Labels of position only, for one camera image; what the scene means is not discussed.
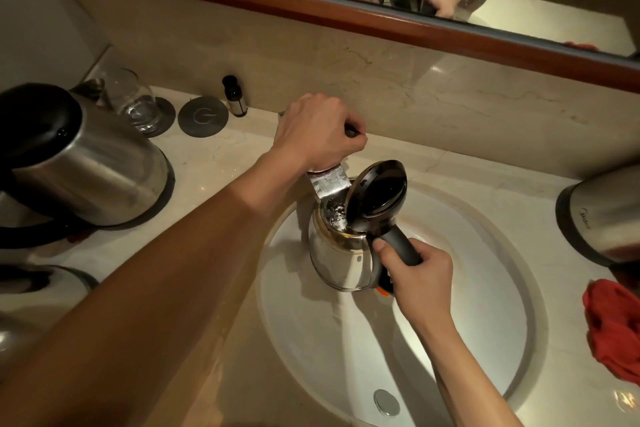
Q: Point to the person's right hand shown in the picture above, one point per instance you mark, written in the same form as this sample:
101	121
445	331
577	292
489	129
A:
422	286

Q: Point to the person's left hand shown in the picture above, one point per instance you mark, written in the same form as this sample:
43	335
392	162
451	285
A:
315	129

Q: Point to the person's right thumb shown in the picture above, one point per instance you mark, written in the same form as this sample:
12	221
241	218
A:
383	252

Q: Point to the person's left fingers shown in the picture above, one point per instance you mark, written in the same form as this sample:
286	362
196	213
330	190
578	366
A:
356	134

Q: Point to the steel kettle with lid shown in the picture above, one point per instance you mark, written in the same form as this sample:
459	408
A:
340	256

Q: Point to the chrome faucet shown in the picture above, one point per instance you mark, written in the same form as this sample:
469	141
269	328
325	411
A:
328	186

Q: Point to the person's right forearm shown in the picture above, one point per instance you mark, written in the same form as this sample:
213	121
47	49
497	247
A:
465	376

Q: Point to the person's left forearm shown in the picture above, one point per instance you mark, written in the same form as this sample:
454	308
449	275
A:
150	301

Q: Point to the white sink basin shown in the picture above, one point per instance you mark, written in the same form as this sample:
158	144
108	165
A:
480	291

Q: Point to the small dark bottle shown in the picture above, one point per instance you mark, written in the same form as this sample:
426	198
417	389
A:
235	99

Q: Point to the chrome sink overflow cap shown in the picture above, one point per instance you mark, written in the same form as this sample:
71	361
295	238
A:
386	402

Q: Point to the round grey coaster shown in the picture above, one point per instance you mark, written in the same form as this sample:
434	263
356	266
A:
202	114
166	116

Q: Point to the steel kettle with black rim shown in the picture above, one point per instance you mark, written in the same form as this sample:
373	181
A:
600	221

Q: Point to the clear drinking glass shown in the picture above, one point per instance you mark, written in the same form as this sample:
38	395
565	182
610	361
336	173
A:
131	101

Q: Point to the red cloth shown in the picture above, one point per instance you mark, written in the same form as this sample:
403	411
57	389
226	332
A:
612	331

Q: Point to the large steel kettle black lid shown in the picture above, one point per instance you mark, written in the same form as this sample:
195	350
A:
85	176

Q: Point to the steel electric kettle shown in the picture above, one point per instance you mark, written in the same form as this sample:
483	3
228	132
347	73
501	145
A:
35	301

